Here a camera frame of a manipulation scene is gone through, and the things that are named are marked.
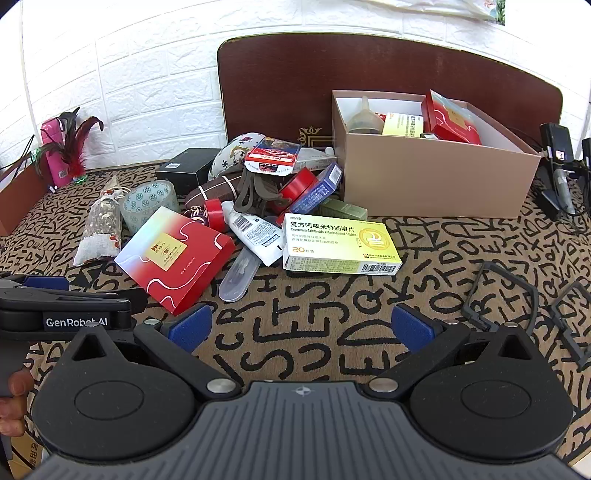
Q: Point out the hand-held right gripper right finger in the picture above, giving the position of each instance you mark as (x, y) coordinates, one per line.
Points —
(410, 324)

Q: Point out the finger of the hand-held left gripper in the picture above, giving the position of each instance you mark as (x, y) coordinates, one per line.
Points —
(46, 282)
(138, 302)

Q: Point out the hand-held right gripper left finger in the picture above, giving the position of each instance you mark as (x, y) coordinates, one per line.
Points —
(190, 326)

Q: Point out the red box with white swirls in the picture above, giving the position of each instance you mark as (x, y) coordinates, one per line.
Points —
(178, 258)

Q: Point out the clear plastic case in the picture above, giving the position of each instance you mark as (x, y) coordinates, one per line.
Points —
(240, 277)

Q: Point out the yellow medicine box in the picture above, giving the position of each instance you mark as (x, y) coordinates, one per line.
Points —
(339, 242)

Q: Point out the white squeeze tube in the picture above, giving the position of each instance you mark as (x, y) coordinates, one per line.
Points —
(254, 233)

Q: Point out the tan cardboard box container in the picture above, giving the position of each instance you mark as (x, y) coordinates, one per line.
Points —
(438, 180)

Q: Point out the blue box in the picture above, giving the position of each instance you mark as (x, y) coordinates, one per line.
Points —
(318, 189)

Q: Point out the person's left hand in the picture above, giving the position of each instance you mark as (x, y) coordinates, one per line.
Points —
(18, 385)

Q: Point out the floral fabric sachet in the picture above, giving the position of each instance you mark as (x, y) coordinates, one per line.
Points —
(99, 226)

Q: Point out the letter-print blanket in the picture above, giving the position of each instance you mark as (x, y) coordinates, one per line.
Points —
(323, 318)

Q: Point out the red tape roll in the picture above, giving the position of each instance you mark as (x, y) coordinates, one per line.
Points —
(298, 184)
(214, 214)

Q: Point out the green box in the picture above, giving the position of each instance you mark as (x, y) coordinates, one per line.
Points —
(348, 210)

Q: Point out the brown striped pouch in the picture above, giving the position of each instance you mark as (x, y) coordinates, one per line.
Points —
(212, 189)

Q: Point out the red feather shuttlecock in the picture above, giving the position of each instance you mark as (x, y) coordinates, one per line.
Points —
(74, 147)

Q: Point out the black box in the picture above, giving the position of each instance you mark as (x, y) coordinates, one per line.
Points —
(184, 166)

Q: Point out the white printed pouch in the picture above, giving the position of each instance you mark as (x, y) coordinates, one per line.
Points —
(231, 154)

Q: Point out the white flat box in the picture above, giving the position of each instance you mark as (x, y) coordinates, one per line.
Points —
(316, 159)

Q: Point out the red white snack packet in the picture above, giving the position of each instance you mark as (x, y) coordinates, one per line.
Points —
(272, 154)

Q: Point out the small yellow box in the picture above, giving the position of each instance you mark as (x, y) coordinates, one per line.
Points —
(404, 124)

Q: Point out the red box with pastel panel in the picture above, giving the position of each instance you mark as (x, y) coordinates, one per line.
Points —
(450, 122)

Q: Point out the clear funnel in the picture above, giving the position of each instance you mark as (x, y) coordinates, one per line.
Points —
(364, 120)

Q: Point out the brown wooden headboard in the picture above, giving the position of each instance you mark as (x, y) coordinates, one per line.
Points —
(286, 87)

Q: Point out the floral plastic bag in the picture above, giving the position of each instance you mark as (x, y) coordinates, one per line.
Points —
(443, 7)

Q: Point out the black plastic frame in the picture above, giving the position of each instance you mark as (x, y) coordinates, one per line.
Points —
(570, 332)
(531, 300)

